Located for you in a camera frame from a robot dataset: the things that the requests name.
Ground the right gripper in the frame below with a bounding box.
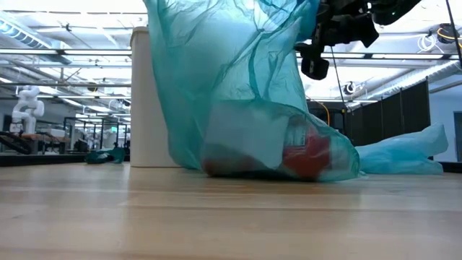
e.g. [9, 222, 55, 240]
[295, 0, 380, 81]

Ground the red Core Power bottle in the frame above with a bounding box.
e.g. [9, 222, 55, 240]
[280, 124, 332, 181]

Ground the teal plastic trash bag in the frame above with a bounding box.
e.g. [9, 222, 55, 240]
[142, 0, 362, 183]

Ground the light blue trash bag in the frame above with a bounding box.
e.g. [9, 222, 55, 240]
[355, 122, 450, 176]

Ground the white plastic trash bin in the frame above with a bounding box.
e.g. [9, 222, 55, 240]
[129, 25, 182, 168]

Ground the dark teal bag roll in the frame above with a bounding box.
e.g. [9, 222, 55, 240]
[84, 147, 126, 165]

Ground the thin black pole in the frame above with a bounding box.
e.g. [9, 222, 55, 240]
[330, 45, 348, 109]

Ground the black partition screen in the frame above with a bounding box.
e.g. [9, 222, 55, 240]
[344, 78, 431, 147]

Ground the slanted black pole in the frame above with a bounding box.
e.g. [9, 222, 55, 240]
[445, 0, 462, 68]

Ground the white robot figure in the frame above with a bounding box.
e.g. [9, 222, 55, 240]
[9, 85, 45, 134]

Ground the black table frame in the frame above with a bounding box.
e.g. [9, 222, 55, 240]
[0, 153, 131, 168]

